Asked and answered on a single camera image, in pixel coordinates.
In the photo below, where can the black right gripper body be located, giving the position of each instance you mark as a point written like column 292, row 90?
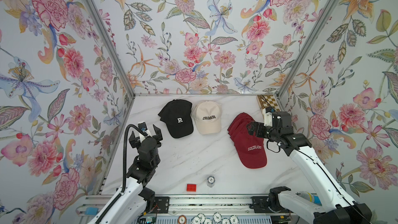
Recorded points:
column 273, row 135

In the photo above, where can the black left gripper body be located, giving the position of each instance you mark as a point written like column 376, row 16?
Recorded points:
column 156, row 163

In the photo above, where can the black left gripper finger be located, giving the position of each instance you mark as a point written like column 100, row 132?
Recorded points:
column 134, row 141
column 158, row 137

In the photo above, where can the red cap back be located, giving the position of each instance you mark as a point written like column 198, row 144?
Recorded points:
column 250, row 148

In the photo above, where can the red cap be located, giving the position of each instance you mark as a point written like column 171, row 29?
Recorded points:
column 233, row 132
column 250, row 148
column 244, row 120
column 242, row 115

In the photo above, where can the black cap front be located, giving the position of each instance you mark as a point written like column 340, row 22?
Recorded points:
column 176, row 114

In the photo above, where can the cream cap front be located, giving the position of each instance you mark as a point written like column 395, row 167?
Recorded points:
column 207, row 117

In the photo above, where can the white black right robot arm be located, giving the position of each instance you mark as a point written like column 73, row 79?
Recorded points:
column 337, row 206

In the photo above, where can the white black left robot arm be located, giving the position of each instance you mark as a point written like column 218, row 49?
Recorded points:
column 133, row 199

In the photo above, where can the stack of poker chips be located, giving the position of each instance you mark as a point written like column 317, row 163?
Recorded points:
column 210, row 181

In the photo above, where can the wooden chess board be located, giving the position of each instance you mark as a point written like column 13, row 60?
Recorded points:
column 265, row 101

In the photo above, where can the red toy brick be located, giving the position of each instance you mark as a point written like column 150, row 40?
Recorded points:
column 191, row 188

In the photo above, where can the orange poker chip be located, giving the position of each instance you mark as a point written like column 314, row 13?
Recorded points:
column 182, row 219

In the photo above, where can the blue tag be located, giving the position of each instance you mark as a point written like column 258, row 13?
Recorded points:
column 91, row 211

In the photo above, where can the white poker chip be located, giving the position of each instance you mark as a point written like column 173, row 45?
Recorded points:
column 234, row 219
column 195, row 220
column 225, row 221
column 217, row 218
column 202, row 217

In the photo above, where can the blue toy microphone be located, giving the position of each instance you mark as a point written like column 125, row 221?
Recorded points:
column 309, row 197

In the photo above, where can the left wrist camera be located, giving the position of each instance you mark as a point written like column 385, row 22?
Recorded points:
column 144, row 131

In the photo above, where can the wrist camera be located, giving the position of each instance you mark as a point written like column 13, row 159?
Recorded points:
column 268, row 116
column 144, row 131

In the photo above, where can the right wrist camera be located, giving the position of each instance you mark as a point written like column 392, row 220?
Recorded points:
column 268, row 116

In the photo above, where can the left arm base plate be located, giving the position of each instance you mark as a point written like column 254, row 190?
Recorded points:
column 158, row 205

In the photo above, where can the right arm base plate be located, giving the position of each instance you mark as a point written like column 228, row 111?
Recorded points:
column 258, row 205

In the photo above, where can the aluminium front rail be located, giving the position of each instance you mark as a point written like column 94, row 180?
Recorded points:
column 194, row 204

